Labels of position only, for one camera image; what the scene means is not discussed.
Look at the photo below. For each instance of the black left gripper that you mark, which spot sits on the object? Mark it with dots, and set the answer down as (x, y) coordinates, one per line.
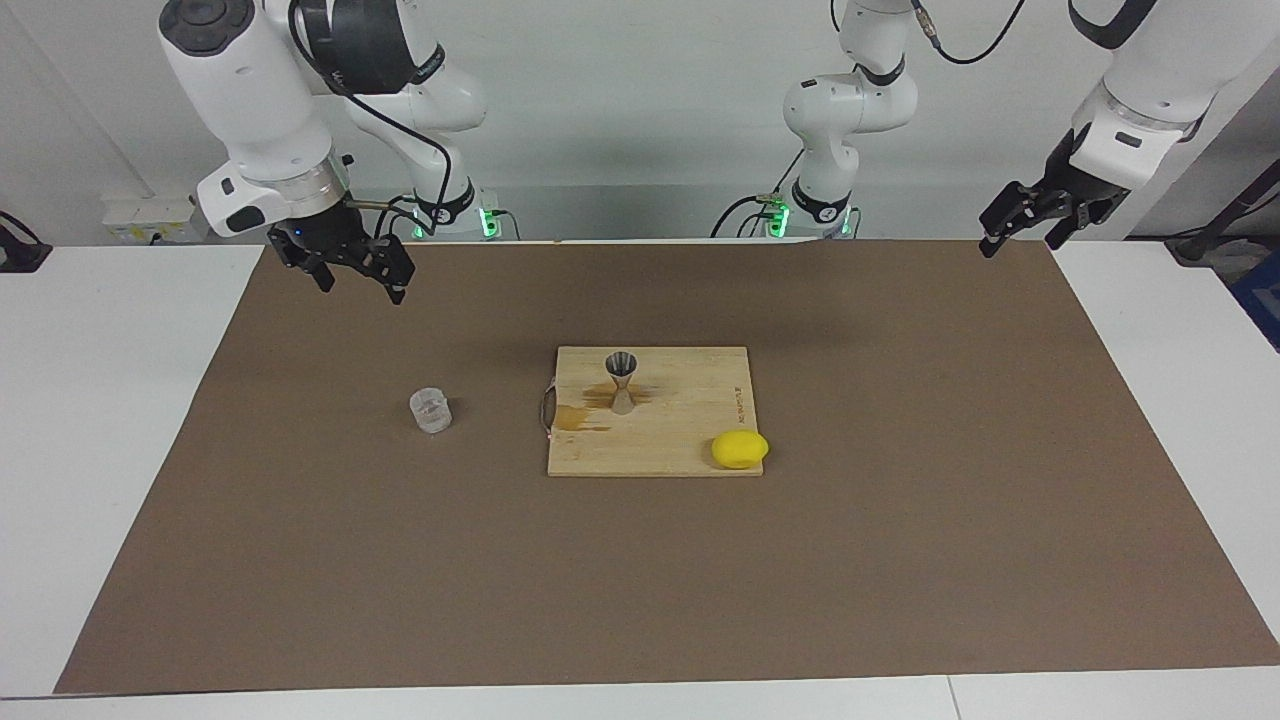
(1085, 180)

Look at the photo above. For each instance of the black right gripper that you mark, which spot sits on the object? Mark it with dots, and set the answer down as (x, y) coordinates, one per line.
(320, 240)

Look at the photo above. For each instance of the metal jigger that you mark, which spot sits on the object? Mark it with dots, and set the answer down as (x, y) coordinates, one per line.
(622, 365)

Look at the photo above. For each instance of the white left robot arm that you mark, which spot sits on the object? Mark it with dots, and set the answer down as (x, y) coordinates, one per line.
(850, 100)

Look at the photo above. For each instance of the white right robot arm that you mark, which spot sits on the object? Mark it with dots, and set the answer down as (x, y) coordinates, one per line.
(260, 90)

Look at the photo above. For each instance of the black tripod stand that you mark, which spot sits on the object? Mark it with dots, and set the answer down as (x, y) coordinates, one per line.
(1200, 245)

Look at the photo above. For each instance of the white power strip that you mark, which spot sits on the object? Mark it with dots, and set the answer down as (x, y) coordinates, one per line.
(140, 215)

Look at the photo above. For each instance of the blue box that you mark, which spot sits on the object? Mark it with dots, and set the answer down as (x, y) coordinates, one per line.
(1262, 300)

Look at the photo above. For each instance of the black clamp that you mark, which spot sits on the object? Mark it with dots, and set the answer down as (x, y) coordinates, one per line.
(20, 255)

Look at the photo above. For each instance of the wooden cutting board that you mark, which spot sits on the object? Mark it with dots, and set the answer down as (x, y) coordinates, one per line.
(680, 430)

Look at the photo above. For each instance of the yellow lemon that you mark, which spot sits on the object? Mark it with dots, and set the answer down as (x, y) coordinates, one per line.
(740, 449)

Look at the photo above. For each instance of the brown table mat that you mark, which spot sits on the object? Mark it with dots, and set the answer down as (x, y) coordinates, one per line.
(640, 580)

